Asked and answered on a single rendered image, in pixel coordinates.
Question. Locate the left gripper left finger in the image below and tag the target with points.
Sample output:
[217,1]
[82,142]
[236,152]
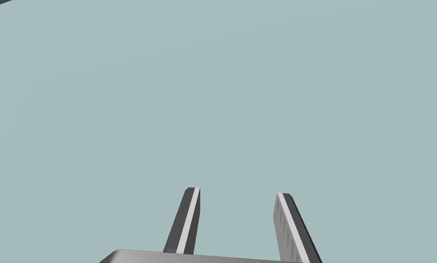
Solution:
[184,226]

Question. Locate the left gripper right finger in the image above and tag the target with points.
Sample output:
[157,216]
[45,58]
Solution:
[290,233]

